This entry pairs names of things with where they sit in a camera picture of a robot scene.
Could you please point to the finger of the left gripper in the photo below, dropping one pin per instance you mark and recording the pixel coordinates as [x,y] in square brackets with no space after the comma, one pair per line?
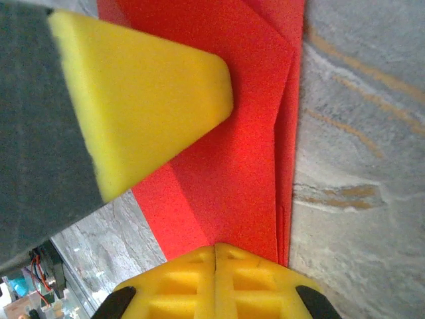
[116,106]

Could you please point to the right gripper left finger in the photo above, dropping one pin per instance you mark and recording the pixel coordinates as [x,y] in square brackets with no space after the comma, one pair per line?
[172,292]

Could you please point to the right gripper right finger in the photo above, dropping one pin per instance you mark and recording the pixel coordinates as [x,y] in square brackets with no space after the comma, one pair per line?
[265,292]

